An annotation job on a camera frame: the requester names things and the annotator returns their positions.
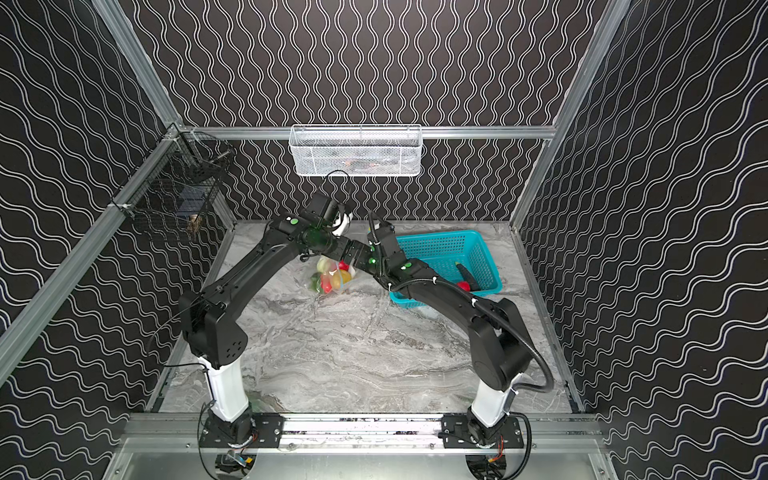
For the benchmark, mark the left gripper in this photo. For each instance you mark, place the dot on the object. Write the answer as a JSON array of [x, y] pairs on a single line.
[[324, 241]]

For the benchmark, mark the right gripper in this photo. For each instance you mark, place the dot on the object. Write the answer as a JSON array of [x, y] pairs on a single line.
[[360, 255]]

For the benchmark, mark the yellow toy potato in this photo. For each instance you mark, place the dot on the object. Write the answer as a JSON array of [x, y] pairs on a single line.
[[341, 278]]

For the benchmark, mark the clear zip top bag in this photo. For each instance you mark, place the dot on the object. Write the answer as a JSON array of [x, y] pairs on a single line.
[[311, 256]]

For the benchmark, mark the orange red toy pepper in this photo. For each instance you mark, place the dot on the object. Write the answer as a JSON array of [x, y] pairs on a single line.
[[327, 283]]

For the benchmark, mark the teal plastic basket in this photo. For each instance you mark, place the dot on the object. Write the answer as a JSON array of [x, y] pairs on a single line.
[[444, 251]]

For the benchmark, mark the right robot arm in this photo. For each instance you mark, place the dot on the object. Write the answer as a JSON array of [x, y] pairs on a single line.
[[503, 355]]

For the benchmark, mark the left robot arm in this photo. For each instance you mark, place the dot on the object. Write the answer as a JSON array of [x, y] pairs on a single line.
[[209, 317]]

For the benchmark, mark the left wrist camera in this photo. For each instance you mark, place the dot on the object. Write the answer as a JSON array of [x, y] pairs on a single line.
[[341, 224]]

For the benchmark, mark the white mesh wall basket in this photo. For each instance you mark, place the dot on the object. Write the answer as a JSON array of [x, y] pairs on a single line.
[[358, 150]]

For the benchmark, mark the black wire wall basket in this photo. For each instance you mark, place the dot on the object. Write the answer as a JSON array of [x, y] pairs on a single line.
[[177, 200]]

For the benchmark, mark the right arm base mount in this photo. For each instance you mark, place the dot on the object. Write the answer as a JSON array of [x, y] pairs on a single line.
[[483, 433]]

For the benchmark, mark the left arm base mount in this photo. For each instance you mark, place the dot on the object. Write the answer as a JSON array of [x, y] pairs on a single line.
[[250, 430]]

